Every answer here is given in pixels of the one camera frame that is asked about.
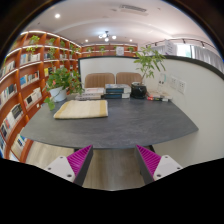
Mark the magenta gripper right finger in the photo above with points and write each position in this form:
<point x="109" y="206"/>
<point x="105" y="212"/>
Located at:
<point x="154" y="167"/>

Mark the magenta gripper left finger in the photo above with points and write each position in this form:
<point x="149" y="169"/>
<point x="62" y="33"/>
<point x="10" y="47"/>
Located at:
<point x="73" y="167"/>

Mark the folded yellow towel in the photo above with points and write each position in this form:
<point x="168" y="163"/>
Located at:
<point x="75" y="109"/>

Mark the stack of white books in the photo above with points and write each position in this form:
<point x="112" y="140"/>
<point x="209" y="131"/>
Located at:
<point x="90" y="94"/>

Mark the stack of dark books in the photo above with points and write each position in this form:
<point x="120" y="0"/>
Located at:
<point x="117" y="91"/>

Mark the green plant in white pot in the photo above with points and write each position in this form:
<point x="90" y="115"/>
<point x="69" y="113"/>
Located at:
<point x="59" y="82"/>

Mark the left tan chair back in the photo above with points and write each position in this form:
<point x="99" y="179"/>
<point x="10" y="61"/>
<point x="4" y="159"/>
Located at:
<point x="99" y="80"/>

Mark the tan chair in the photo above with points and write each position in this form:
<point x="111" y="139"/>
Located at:
<point x="99" y="80"/>
<point x="128" y="78"/>

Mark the right tan chair back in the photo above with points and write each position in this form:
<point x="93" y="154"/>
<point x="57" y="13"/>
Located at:
<point x="128" y="78"/>

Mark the wooden bookshelf with books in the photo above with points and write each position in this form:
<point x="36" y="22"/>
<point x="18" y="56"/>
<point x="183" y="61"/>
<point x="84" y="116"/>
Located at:
<point x="23" y="75"/>

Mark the tall plant in black pot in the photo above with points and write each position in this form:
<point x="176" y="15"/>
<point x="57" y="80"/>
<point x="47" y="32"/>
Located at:
<point x="148" y="60"/>

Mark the white sign on shelf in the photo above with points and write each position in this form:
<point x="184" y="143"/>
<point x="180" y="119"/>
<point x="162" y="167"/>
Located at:
<point x="119" y="51"/>

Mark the ceiling lamp cluster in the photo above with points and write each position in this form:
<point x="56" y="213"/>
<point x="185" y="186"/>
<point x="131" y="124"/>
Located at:
<point x="106" y="36"/>

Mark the small books by wall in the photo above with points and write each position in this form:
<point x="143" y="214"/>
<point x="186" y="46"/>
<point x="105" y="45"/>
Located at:
<point x="158" y="97"/>

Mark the white wall socket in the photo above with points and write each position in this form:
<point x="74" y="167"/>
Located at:
<point x="181" y="86"/>

